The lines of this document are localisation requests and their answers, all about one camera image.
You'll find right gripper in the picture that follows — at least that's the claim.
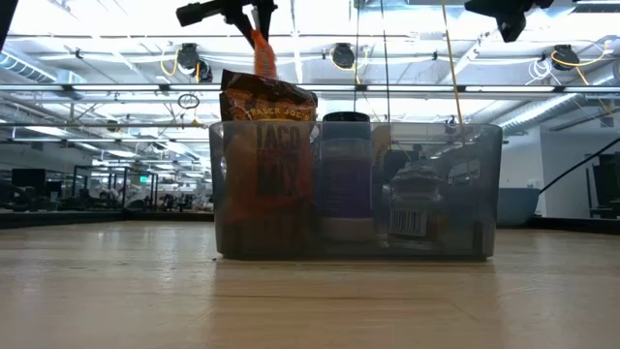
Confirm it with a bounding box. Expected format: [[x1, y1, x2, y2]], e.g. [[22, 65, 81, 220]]
[[463, 0, 556, 44]]

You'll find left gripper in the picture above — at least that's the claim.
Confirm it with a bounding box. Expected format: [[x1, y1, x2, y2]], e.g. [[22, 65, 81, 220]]
[[174, 0, 278, 48]]

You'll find brown orange snack packet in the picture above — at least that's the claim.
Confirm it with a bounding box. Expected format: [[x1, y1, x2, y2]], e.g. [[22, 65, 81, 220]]
[[218, 69, 320, 258]]

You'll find clear yellow noodle packet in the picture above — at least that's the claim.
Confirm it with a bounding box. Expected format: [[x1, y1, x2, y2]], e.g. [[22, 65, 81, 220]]
[[371, 124, 392, 164]]

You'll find black lid purple label bottle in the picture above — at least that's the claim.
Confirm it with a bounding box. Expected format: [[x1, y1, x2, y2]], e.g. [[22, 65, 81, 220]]
[[318, 111, 377, 242]]

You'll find small clear spice jar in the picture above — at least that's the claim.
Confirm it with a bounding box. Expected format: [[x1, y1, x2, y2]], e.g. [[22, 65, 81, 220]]
[[387, 162, 447, 239]]

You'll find blue bowl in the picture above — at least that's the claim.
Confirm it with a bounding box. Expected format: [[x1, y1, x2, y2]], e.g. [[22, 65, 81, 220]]
[[496, 187, 542, 228]]

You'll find grey plastic bin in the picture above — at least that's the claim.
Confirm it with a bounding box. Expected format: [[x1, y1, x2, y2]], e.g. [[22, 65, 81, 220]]
[[208, 120, 504, 261]]

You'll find black ceiling cable reel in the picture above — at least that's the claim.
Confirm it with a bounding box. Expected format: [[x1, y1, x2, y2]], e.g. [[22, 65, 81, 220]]
[[549, 44, 582, 73], [174, 42, 214, 83], [330, 42, 358, 70]]

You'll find yellow hanging cable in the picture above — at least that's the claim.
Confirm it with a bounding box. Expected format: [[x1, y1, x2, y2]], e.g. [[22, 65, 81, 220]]
[[440, 0, 466, 128]]

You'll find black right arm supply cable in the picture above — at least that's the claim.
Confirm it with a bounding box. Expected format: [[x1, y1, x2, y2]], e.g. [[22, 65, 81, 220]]
[[539, 137, 620, 195]]

